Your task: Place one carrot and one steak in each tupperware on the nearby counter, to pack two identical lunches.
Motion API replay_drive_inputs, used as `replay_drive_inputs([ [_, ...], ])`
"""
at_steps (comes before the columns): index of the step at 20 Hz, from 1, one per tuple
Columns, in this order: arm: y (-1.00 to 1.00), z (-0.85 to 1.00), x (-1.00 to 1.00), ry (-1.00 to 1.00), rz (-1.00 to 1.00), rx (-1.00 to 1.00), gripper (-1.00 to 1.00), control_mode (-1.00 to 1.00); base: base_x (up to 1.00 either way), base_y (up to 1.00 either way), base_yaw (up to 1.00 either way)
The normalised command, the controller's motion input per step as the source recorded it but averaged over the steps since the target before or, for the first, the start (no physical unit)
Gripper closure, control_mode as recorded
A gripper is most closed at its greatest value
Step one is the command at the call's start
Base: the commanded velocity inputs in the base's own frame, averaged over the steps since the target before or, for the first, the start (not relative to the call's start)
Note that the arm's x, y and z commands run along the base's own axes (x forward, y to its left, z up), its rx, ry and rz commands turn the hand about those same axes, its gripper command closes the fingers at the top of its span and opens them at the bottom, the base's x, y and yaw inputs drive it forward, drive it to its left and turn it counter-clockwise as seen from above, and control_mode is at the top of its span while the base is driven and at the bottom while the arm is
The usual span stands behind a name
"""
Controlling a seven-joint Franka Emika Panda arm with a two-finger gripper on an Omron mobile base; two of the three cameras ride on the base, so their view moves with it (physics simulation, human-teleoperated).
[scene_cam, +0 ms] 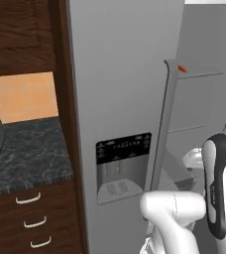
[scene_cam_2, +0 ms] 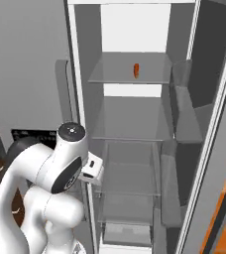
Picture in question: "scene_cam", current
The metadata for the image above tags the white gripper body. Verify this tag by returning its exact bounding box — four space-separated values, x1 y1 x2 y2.
182 147 205 171

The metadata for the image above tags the grey fridge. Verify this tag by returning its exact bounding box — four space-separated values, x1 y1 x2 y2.
66 0 226 254

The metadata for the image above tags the grey fridge door with dispenser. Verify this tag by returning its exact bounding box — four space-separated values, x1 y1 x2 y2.
66 0 186 254

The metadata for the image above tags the dark wood side panel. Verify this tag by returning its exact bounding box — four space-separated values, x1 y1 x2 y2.
49 0 90 254

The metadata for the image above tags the dark wood drawer front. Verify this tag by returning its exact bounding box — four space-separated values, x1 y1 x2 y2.
0 231 85 254
0 207 81 246
0 179 78 222

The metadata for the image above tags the grey fridge door handle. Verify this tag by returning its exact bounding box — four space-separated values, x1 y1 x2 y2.
144 59 179 193

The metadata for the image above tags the white curved drawer handle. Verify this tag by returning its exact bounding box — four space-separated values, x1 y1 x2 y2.
15 191 42 205
29 235 53 249
23 215 49 229

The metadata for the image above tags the dark wood wall cupboard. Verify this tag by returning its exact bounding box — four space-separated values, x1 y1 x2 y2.
0 0 57 77

